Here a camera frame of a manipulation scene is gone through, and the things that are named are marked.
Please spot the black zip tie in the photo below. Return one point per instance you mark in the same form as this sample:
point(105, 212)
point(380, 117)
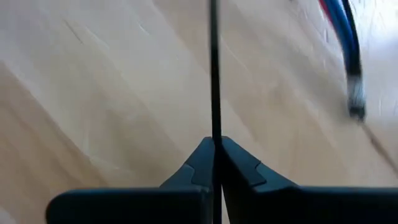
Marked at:
point(214, 62)

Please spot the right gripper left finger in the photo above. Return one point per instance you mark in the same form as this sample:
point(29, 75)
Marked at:
point(124, 208)

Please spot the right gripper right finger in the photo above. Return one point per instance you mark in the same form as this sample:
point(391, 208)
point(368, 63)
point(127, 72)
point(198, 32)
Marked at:
point(311, 208)

